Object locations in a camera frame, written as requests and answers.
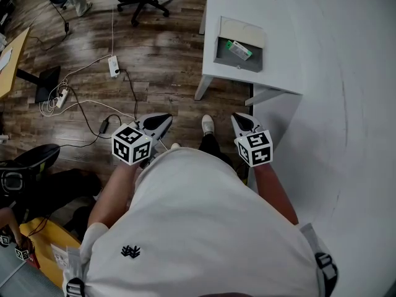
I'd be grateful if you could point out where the person's right forearm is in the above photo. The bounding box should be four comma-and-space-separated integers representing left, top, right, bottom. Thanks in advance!
252, 161, 299, 226

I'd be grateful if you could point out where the clear plastic bag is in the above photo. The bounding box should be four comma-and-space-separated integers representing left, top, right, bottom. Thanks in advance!
50, 243, 82, 277

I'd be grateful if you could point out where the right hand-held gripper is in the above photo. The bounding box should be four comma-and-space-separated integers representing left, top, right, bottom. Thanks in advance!
230, 112, 274, 168

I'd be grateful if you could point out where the yellow desk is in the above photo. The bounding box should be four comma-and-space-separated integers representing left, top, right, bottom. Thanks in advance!
19, 216, 82, 288

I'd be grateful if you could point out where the green white box of bandages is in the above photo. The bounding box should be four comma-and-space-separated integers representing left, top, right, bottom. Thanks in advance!
225, 40, 253, 62

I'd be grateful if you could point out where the white paper sheet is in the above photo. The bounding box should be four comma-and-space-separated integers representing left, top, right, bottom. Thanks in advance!
0, 47, 14, 73

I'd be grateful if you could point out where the person's black trouser leg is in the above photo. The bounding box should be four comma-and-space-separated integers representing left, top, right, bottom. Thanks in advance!
198, 132, 235, 168

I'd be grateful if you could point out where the white table leg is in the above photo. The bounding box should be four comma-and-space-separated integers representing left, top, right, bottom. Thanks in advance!
244, 84, 285, 107
194, 75, 215, 101
199, 5, 208, 35

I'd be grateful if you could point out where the another person's forearm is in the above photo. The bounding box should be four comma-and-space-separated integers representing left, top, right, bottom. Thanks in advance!
0, 207, 23, 248

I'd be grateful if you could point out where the person's white t-shirt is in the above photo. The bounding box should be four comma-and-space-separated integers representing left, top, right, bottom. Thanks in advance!
61, 147, 338, 297

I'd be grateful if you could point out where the grey box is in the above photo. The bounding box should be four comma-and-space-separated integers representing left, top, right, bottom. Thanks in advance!
212, 15, 267, 74

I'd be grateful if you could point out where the thin white cable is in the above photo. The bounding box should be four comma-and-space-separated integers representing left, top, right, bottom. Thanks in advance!
110, 6, 115, 57

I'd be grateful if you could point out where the black power cable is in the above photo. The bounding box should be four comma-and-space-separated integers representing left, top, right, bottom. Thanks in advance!
116, 68, 139, 121

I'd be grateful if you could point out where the long black cable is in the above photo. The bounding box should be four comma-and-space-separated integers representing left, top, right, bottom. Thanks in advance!
58, 84, 123, 150

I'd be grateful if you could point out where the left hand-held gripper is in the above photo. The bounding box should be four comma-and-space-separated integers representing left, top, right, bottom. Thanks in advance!
111, 113, 173, 166

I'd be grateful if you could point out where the black table base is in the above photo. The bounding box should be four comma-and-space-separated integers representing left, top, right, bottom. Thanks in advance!
15, 65, 62, 104

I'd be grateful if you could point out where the white power strip with dial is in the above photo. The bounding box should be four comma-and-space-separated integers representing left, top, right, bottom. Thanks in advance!
107, 55, 121, 79

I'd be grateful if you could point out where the person's left forearm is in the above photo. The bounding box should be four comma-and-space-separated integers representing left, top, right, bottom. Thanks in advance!
87, 161, 140, 228

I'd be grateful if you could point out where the yellow wooden table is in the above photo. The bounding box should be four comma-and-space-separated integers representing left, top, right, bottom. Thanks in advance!
0, 27, 31, 100

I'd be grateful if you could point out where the coiled white cable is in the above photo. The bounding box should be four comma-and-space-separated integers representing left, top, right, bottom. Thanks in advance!
38, 53, 137, 121

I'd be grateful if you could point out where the black chair with grey trim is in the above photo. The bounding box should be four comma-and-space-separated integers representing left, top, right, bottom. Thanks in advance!
0, 143, 61, 197

